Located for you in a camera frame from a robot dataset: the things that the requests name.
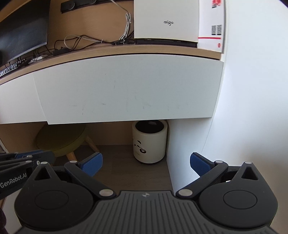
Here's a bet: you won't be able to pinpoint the yellow-green round stool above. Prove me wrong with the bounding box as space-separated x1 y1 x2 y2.
36 123 99 161

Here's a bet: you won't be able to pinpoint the white panda trash bin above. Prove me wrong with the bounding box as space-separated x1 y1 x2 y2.
132 120 168 164

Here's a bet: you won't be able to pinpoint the left white drawer front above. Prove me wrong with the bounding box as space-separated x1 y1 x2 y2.
0 74 46 124

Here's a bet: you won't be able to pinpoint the white desk drawer front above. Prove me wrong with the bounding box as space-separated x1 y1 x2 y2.
33 55 223 124

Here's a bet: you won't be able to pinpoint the black keyboard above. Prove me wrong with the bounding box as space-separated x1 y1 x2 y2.
0 59 30 77

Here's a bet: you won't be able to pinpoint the black computer monitor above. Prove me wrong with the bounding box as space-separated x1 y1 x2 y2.
0 15 49 67

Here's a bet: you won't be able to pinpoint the white aigo computer case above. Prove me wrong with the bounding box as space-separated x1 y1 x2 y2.
134 0 199 48

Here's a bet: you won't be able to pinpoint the white red cardboard box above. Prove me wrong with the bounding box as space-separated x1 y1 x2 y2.
197 0 226 53

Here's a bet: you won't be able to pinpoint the black power strip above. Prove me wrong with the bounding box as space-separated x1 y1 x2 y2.
60 0 109 14

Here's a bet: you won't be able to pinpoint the black tangled cables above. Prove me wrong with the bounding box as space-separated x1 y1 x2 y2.
33 35 136 59

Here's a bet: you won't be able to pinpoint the grey looped cable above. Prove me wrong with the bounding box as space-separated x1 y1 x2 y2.
63 35 104 49

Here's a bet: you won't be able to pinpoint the white bundled cable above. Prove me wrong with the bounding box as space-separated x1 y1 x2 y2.
110 0 132 41

